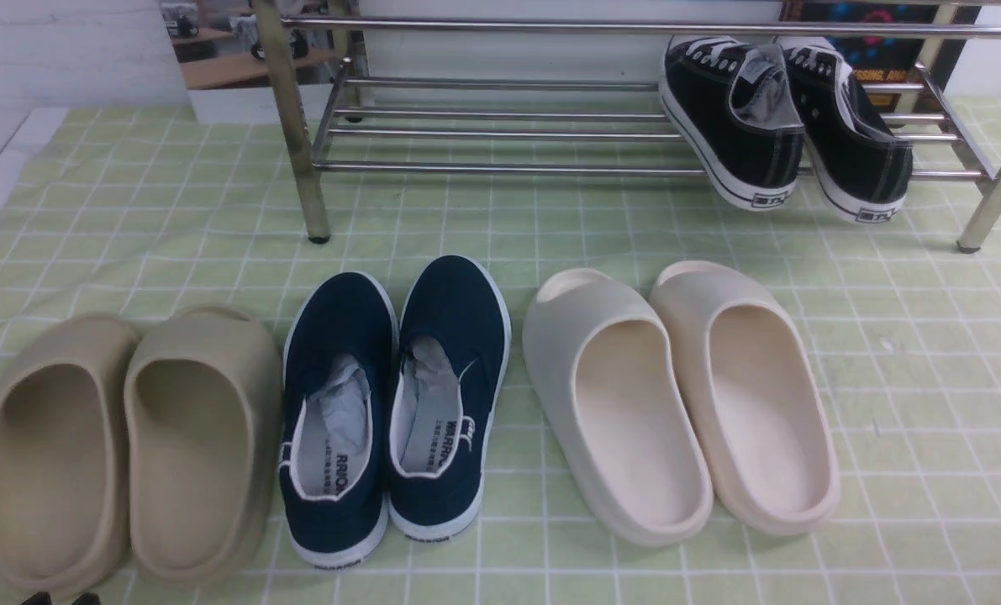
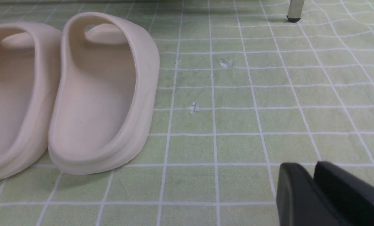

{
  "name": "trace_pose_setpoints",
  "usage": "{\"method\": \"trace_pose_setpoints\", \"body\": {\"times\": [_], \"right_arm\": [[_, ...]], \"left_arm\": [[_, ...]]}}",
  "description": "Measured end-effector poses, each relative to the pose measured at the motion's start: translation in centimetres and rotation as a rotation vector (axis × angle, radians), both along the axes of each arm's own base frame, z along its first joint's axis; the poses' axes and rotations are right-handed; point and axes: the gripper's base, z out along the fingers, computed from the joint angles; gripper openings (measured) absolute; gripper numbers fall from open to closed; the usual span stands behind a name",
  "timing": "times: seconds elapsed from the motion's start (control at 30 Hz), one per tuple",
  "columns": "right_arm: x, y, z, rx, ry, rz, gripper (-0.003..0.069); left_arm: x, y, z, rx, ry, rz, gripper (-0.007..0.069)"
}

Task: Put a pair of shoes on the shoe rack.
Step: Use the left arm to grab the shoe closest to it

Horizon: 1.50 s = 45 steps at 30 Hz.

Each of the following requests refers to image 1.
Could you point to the navy slip-on shoe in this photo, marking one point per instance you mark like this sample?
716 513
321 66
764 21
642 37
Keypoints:
336 367
454 342

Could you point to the metal shoe rack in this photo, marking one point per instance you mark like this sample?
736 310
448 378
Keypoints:
309 149

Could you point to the left cream foam slide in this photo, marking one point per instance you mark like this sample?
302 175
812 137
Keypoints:
600 361

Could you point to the cream foam slide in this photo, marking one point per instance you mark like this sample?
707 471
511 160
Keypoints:
600 361
749 390

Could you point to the right cream foam slide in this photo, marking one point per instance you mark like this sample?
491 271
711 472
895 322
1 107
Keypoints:
749 390

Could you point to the left black canvas sneaker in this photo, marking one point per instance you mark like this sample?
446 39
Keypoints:
732 102

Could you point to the black canvas sneaker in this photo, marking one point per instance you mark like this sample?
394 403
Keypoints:
732 102
863 169

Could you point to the right tan foam slide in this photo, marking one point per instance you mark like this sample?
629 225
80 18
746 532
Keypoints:
203 404

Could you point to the tan foam slide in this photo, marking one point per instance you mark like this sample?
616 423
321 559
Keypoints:
203 404
64 521

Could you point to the right black canvas sneaker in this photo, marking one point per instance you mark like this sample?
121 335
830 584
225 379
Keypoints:
863 169

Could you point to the green checkered floor mat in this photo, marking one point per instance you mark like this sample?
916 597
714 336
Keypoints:
144 211

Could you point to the dark framed poster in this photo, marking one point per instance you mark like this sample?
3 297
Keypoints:
889 61

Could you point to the left tan foam slide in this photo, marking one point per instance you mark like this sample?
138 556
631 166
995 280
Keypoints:
64 521

